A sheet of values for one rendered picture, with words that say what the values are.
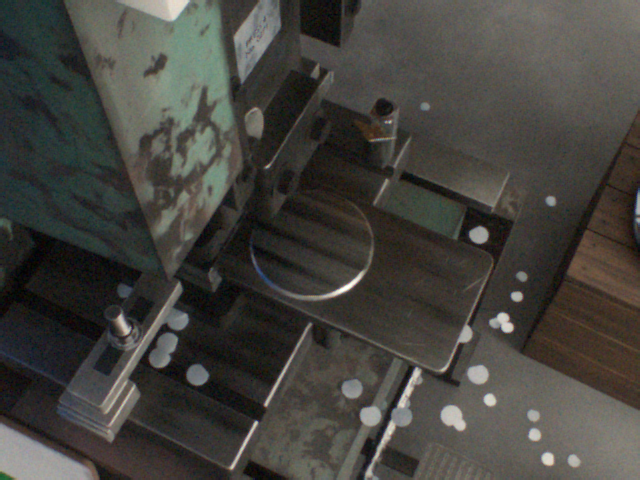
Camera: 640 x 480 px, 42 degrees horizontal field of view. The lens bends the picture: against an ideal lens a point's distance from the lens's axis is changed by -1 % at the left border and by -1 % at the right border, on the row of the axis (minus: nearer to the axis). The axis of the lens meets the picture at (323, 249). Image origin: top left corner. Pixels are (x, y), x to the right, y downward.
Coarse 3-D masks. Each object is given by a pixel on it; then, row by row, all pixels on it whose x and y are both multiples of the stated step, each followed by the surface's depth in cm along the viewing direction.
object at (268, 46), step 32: (256, 0) 58; (288, 0) 64; (256, 32) 60; (288, 32) 66; (256, 64) 63; (288, 64) 69; (256, 96) 66; (288, 96) 69; (256, 128) 65; (288, 128) 68; (320, 128) 71; (256, 160) 66; (288, 160) 70; (256, 192) 69; (288, 192) 69; (224, 224) 72
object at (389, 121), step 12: (372, 108) 91; (384, 108) 90; (396, 108) 91; (372, 120) 91; (384, 120) 90; (396, 120) 92; (372, 144) 95; (384, 144) 94; (372, 156) 97; (384, 156) 96
